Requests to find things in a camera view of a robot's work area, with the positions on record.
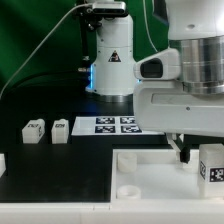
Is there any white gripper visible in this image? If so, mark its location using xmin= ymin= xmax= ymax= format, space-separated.
xmin=133 ymin=48 xmax=224 ymax=163

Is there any white square tabletop panel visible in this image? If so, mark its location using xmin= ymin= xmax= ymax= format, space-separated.
xmin=111 ymin=149 xmax=224 ymax=201

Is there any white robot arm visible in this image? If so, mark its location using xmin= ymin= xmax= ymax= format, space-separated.
xmin=133 ymin=0 xmax=224 ymax=163

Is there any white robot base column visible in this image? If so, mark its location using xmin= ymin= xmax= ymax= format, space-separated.
xmin=86 ymin=15 xmax=137 ymax=102

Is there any white sheet with tags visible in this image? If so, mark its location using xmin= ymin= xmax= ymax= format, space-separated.
xmin=72 ymin=116 xmax=161 ymax=136

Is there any white block left edge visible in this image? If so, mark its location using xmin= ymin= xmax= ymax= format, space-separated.
xmin=0 ymin=154 xmax=6 ymax=178

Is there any black camera on stand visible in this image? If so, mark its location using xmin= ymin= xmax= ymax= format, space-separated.
xmin=75 ymin=0 xmax=128 ymax=17

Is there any grey camera cable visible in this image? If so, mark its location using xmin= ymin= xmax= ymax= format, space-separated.
xmin=0 ymin=3 xmax=93 ymax=101

